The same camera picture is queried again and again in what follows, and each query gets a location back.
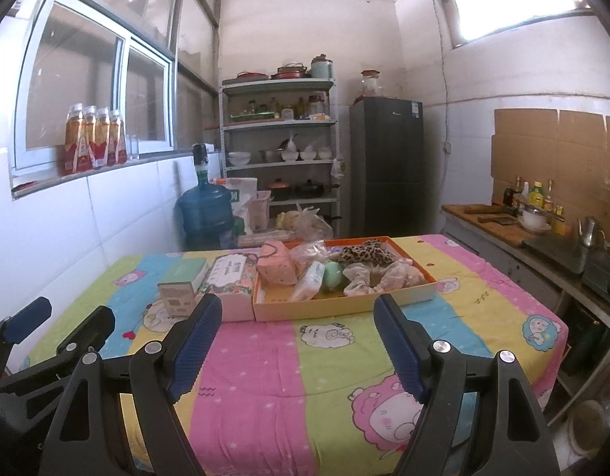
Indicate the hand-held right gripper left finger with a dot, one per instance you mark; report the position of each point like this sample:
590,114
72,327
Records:
195,347

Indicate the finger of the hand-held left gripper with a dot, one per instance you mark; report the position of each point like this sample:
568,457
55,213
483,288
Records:
32,317
86,329

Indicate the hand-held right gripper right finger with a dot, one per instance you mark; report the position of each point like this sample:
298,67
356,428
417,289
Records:
401,347

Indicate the white floral cloth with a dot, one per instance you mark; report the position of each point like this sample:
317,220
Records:
362,280

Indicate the orange tray box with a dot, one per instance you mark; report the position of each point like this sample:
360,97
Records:
334,307

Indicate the leopard print cloth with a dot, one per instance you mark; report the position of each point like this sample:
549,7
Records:
367,252

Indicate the white green tissue pack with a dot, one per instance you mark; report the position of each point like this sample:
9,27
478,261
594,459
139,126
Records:
309,282

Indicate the pink tissue pack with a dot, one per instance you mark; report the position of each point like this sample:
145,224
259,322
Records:
277,263

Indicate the pink translucent plastic bag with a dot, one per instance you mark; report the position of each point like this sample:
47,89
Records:
310,253

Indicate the teal cardboard box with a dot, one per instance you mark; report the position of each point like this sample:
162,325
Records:
185,282

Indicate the floral tissue box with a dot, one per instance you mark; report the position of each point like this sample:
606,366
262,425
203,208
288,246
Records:
230,282

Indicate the colourful cartoon printed sheet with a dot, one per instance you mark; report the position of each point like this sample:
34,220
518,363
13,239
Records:
295,382

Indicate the pale wrapped bundle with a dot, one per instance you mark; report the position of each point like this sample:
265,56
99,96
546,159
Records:
265,239

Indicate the blue water jug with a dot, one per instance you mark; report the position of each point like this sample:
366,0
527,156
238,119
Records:
203,218

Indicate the red flat windowsill item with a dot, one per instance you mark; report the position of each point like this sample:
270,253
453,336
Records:
24,187

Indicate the kitchen counter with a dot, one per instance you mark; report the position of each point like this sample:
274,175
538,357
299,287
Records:
493,253

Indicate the wooden cutting board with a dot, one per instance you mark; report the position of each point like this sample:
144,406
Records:
488,230

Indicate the pale pink plastic container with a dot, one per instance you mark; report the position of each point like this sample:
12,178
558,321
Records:
259,213

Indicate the clear bag of vegetables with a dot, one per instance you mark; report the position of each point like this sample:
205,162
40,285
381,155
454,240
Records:
310,223

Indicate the white flour bag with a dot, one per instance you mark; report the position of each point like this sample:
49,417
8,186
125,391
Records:
240,198

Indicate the red cooking pot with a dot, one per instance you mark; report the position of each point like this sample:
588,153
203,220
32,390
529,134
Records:
280,191

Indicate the red label drink bottle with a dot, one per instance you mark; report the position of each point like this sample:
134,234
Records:
104,139
90,141
74,144
119,139

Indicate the dark grey fridge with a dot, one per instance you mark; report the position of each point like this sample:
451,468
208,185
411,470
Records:
386,168

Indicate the black wok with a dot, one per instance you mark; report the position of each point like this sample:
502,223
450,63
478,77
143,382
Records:
312,189

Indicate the large white bowl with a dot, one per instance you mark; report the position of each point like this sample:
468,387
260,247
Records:
534,220

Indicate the black white water pump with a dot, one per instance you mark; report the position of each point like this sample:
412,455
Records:
200,161

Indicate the clear drinking glass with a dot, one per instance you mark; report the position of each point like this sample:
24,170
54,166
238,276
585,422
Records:
134,147

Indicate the stack of white bowls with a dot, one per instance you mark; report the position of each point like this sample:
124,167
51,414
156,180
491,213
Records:
239,158

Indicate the row of condiment bottles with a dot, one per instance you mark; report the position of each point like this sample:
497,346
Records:
535,196

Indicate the pale plastic bucket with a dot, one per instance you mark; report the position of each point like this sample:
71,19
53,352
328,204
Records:
587,429

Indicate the steel bowl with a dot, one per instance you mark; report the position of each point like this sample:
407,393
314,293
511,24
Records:
270,156

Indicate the steel kettle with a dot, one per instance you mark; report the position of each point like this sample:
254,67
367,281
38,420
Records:
590,235

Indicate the grey metal shelf rack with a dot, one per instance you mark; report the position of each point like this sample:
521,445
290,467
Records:
280,126

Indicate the green tray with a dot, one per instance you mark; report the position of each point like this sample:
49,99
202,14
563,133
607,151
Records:
252,117

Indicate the row of glass jars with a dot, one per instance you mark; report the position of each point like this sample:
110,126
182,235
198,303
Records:
314,106

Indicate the glass jar with red lid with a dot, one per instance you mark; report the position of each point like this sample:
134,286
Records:
371,85

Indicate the red flat lid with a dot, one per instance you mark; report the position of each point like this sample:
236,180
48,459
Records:
250,75

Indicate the teal enamel pot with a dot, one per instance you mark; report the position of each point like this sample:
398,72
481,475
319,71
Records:
322,67

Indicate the high bright window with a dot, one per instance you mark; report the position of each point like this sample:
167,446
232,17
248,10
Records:
503,0

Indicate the cardboard wall sheets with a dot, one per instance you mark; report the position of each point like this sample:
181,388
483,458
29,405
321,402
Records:
553,148

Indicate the sliding window frame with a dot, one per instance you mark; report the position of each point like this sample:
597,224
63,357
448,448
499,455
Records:
171,59

